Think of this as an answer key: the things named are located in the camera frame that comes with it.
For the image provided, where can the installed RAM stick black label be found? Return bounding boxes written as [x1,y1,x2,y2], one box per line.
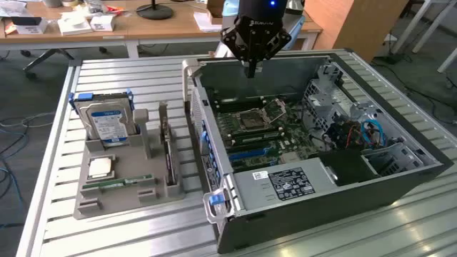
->
[234,130,281,144]

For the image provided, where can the grey power supply unit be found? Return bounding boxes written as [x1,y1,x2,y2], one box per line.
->
[228,157,339,212]

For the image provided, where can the small white labelled box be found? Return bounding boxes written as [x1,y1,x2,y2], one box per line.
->
[90,14,116,32]

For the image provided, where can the wooden cabinet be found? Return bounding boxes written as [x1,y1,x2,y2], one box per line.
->
[303,0,411,64]

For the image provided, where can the metal socket cover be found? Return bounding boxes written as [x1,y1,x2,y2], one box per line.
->
[263,98,287,121]

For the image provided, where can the long wooden desk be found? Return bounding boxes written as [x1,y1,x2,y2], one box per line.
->
[0,0,323,58]

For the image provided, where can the black round lamp base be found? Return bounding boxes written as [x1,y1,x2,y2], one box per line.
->
[135,0,175,20]

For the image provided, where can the brown cardboard box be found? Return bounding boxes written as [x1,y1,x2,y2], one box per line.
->
[207,0,226,18]

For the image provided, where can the silver perforated drive cage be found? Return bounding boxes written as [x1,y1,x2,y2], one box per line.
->
[301,79,360,134]

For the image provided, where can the white box with black label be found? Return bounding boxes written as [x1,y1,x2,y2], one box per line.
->
[15,20,48,35]

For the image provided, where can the black desk leg with casters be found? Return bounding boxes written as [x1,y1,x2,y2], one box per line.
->
[23,48,76,80]

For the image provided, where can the black device on box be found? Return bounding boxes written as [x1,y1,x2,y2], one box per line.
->
[11,16,43,26]

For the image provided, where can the grey metal disk bay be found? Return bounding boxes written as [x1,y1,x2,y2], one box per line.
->
[360,142,425,177]

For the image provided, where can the green RAM stick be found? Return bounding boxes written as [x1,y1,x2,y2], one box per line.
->
[83,174,154,190]

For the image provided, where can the CPU socket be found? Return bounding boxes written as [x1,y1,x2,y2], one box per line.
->
[238,108,267,129]

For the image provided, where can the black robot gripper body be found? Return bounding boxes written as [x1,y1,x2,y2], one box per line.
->
[235,0,288,62]

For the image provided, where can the blue expansion slot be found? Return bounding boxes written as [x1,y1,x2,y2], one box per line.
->
[228,148,271,161]

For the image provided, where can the hard disk in blue carrier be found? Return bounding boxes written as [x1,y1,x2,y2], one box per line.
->
[67,89,139,147]

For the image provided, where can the blue data wire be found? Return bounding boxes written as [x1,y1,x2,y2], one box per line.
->
[360,119,389,149]

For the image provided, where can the green motherboard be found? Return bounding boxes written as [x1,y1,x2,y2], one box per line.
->
[214,90,323,173]

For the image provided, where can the silver CPU chip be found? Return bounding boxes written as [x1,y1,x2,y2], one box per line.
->
[88,157,116,179]

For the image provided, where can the open white cardboard box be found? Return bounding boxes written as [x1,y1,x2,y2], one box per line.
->
[56,12,94,36]

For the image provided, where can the white table frame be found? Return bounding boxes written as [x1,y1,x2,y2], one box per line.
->
[391,0,457,73]

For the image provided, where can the white paper booklet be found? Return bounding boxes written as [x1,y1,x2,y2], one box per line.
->
[192,12,223,33]

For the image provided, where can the black open PC case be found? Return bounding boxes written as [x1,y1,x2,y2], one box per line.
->
[182,52,455,254]

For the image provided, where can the graphics card with metal bracket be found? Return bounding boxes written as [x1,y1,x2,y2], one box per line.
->
[159,101,180,188]

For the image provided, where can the grey plastic parts rack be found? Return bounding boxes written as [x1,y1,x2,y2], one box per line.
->
[74,108,187,220]

